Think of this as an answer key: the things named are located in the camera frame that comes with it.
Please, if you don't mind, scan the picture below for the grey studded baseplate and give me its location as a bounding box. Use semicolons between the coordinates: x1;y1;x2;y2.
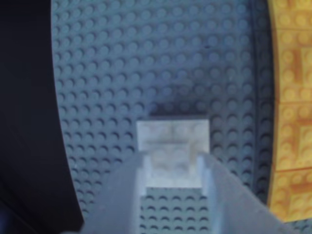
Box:
50;0;312;234

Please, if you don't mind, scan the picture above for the white brick cube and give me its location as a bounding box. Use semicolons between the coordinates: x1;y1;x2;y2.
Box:
136;118;211;195

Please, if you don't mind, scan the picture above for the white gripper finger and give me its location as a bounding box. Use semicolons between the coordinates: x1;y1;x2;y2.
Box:
81;153;152;234
196;154;302;234

